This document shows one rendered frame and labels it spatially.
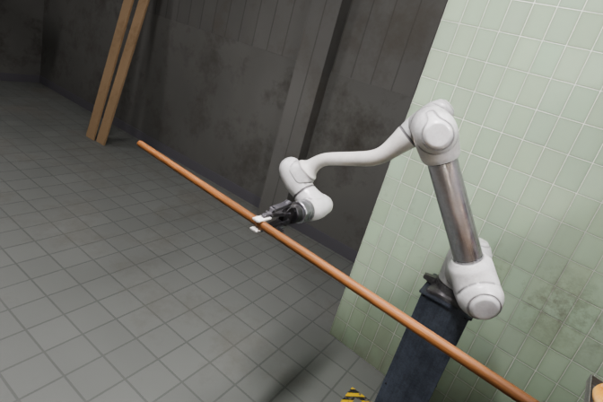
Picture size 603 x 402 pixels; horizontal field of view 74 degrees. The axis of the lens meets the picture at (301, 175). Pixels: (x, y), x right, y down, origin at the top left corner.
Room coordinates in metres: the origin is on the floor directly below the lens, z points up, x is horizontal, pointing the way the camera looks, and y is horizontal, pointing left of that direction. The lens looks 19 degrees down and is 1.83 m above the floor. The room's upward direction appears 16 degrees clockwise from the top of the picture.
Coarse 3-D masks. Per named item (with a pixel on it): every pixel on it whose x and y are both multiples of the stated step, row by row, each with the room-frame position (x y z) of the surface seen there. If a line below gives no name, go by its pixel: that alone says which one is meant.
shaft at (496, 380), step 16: (144, 144) 1.67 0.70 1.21; (160, 160) 1.59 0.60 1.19; (192, 176) 1.48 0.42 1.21; (208, 192) 1.41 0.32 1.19; (240, 208) 1.32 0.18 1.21; (256, 224) 1.26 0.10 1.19; (288, 240) 1.18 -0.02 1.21; (304, 256) 1.14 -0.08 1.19; (336, 272) 1.07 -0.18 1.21; (352, 288) 1.03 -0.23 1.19; (384, 304) 0.98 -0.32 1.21; (400, 320) 0.94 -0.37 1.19; (432, 336) 0.90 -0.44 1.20; (448, 352) 0.87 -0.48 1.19; (480, 368) 0.83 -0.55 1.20; (496, 384) 0.80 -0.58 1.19; (512, 384) 0.80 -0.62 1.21; (528, 400) 0.76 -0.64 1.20
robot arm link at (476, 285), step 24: (432, 120) 1.26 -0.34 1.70; (432, 144) 1.24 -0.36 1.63; (456, 144) 1.28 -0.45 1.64; (432, 168) 1.32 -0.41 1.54; (456, 168) 1.30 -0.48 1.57; (456, 192) 1.29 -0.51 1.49; (456, 216) 1.28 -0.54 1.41; (456, 240) 1.29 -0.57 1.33; (456, 264) 1.30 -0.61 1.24; (480, 264) 1.27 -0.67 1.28; (456, 288) 1.27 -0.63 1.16; (480, 288) 1.22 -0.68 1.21; (480, 312) 1.20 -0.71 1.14
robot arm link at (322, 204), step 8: (304, 192) 1.53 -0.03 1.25; (312, 192) 1.53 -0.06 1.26; (320, 192) 1.57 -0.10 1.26; (296, 200) 1.54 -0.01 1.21; (312, 200) 1.50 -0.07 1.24; (320, 200) 1.52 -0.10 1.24; (328, 200) 1.56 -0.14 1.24; (320, 208) 1.49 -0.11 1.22; (328, 208) 1.54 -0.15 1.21; (320, 216) 1.50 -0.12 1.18
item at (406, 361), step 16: (416, 304) 1.47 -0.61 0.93; (432, 304) 1.45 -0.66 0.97; (448, 304) 1.42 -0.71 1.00; (416, 320) 1.46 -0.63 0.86; (432, 320) 1.44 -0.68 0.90; (448, 320) 1.41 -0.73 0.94; (464, 320) 1.38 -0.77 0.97; (416, 336) 1.45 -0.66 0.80; (448, 336) 1.40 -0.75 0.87; (400, 352) 1.47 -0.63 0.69; (416, 352) 1.44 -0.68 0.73; (432, 352) 1.41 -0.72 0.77; (400, 368) 1.45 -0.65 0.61; (416, 368) 1.42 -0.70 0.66; (432, 368) 1.40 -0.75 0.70; (384, 384) 1.47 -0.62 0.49; (400, 384) 1.44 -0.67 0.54; (416, 384) 1.41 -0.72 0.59; (432, 384) 1.39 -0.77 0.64; (352, 400) 1.82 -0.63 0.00; (368, 400) 1.85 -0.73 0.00; (384, 400) 1.46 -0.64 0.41; (400, 400) 1.43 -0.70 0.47; (416, 400) 1.40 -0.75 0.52
